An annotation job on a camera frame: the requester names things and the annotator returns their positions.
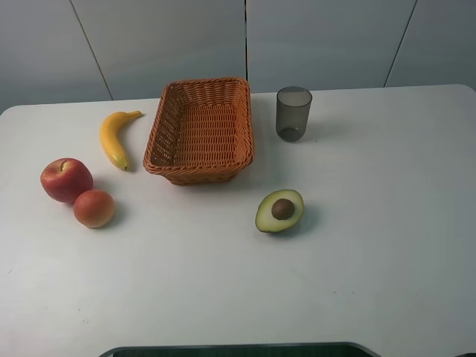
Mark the orange peach fruit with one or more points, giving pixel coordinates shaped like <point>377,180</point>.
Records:
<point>94,208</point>

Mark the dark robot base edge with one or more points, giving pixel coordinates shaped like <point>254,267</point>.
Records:
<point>292,349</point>

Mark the orange wicker basket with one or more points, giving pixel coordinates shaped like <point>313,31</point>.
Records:
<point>202,132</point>

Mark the grey translucent plastic cup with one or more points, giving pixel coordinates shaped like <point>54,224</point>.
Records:
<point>293,104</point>

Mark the yellow banana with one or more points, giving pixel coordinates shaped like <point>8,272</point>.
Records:
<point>109,137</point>

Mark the red apple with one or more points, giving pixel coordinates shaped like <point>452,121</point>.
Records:
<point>65,179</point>

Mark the halved avocado with pit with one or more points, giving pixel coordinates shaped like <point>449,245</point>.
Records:
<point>279,211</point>

